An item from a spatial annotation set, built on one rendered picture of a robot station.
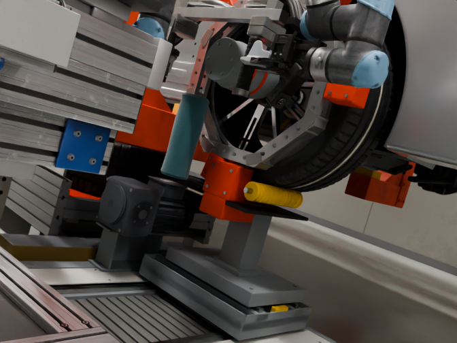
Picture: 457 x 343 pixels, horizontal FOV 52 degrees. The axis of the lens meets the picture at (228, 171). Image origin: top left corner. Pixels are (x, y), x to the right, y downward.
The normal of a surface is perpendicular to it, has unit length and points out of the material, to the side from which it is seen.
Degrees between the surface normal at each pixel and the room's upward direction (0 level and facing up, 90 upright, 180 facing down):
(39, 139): 90
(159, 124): 90
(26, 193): 90
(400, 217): 90
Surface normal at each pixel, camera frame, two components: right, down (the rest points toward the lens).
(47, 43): 0.74, 0.25
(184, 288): -0.66, -0.15
